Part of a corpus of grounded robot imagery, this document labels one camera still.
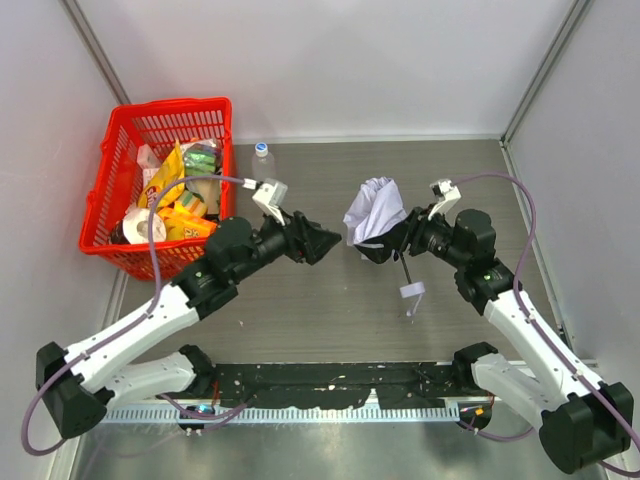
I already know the lavender folding umbrella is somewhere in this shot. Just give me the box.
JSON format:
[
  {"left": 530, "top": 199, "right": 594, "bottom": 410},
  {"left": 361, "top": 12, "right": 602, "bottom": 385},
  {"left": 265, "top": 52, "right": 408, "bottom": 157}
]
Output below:
[{"left": 343, "top": 177, "right": 425, "bottom": 318}]

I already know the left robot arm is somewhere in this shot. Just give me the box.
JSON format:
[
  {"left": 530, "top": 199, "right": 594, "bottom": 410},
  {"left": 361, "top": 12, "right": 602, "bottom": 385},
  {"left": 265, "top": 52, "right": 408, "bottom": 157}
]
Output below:
[{"left": 36, "top": 211, "right": 342, "bottom": 440}]

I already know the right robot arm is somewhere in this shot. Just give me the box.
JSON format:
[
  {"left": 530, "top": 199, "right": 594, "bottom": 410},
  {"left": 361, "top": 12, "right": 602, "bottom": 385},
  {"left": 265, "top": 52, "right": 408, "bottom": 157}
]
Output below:
[{"left": 403, "top": 208, "right": 639, "bottom": 474}]

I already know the clear plastic water bottle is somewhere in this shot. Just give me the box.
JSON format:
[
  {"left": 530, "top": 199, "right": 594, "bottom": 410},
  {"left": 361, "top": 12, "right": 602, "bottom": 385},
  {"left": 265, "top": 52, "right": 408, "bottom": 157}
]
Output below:
[{"left": 252, "top": 142, "right": 276, "bottom": 182}]

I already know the orange snack package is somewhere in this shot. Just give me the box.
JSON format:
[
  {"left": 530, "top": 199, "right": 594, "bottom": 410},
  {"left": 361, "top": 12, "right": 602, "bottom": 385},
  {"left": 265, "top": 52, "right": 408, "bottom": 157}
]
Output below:
[{"left": 158, "top": 207, "right": 217, "bottom": 241}]

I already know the green sponge pack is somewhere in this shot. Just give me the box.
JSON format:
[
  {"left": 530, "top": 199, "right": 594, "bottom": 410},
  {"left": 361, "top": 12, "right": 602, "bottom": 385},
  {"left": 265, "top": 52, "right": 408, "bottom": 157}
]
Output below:
[{"left": 182, "top": 142, "right": 221, "bottom": 177}]

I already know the yellow chips bag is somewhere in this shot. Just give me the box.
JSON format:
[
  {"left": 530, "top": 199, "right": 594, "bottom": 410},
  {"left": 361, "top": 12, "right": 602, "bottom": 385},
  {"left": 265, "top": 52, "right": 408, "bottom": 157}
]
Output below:
[{"left": 137, "top": 140, "right": 185, "bottom": 211}]

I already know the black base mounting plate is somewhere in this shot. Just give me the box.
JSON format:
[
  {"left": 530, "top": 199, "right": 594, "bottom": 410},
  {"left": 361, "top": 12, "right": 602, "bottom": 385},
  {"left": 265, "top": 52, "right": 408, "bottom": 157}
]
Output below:
[{"left": 155, "top": 362, "right": 496, "bottom": 410}]

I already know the white tape roll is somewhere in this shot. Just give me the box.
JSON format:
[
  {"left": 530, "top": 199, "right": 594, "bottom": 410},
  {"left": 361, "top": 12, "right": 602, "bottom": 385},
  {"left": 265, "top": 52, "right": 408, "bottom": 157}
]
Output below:
[{"left": 122, "top": 208, "right": 167, "bottom": 245}]

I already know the white small box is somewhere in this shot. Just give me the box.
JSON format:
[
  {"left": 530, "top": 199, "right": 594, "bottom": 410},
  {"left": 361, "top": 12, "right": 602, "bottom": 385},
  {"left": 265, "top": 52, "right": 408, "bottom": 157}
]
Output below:
[{"left": 137, "top": 144, "right": 162, "bottom": 187}]

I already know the red plastic basket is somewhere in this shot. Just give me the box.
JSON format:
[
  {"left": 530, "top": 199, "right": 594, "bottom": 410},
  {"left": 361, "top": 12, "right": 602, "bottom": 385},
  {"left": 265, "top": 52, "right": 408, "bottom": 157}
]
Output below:
[{"left": 78, "top": 97, "right": 236, "bottom": 281}]

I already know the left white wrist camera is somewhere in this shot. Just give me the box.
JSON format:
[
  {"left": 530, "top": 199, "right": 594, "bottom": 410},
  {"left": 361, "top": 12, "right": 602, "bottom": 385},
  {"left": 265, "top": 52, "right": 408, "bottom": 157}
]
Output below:
[{"left": 242, "top": 178, "right": 288, "bottom": 225}]

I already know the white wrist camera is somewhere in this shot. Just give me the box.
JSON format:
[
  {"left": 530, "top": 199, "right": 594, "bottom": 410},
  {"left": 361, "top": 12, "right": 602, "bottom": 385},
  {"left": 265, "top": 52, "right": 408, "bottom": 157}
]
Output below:
[
  {"left": 428, "top": 179, "right": 461, "bottom": 220},
  {"left": 242, "top": 178, "right": 288, "bottom": 225}
]

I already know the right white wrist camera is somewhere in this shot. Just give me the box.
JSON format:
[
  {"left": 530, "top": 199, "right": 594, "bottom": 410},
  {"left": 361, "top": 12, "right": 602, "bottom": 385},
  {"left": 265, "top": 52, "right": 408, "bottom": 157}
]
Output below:
[{"left": 428, "top": 179, "right": 461, "bottom": 220}]

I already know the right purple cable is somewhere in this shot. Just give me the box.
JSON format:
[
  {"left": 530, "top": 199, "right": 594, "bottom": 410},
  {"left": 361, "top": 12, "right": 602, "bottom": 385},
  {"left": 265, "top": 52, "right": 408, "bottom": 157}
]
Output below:
[{"left": 449, "top": 171, "right": 640, "bottom": 476}]

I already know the white slotted cable duct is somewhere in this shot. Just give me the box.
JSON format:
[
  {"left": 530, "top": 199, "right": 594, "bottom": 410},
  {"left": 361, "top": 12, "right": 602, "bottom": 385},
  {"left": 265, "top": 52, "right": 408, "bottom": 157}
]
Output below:
[{"left": 101, "top": 399, "right": 460, "bottom": 425}]

